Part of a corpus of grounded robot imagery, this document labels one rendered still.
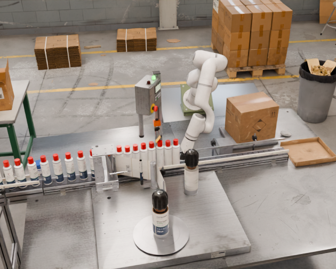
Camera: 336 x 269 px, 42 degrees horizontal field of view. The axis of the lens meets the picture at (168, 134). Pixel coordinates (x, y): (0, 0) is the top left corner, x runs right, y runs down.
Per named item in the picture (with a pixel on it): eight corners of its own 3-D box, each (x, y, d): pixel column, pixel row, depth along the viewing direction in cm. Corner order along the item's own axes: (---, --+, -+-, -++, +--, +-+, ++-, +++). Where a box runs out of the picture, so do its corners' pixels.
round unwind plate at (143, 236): (137, 260, 224) (137, 259, 223) (129, 219, 249) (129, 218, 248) (195, 251, 229) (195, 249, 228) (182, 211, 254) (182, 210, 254)
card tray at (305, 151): (295, 166, 297) (296, 161, 295) (279, 145, 319) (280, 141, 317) (336, 160, 302) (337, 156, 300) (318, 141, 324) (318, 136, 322)
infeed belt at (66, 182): (43, 192, 277) (42, 187, 275) (44, 184, 284) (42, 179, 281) (287, 158, 304) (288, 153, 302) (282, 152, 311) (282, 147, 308)
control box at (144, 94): (135, 113, 270) (134, 85, 260) (147, 101, 283) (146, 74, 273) (150, 116, 267) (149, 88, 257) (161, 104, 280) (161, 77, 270)
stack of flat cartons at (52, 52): (37, 70, 643) (33, 49, 626) (39, 56, 688) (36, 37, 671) (81, 66, 653) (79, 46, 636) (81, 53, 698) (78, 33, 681)
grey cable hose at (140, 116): (139, 138, 285) (137, 110, 274) (138, 135, 288) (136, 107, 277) (144, 137, 286) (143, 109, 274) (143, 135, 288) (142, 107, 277)
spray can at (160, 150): (156, 169, 289) (155, 143, 278) (157, 164, 293) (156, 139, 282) (164, 169, 289) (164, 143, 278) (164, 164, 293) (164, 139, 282)
